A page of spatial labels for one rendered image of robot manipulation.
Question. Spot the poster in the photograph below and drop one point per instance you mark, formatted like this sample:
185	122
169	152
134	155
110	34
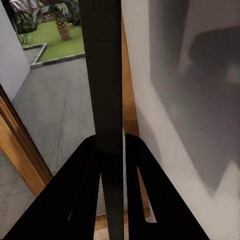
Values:
101	22

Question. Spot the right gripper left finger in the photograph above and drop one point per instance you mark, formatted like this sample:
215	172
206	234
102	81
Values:
66	208

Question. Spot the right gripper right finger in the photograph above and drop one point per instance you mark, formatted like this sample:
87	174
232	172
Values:
174	219

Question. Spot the door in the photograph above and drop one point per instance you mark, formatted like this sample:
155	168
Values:
45	104

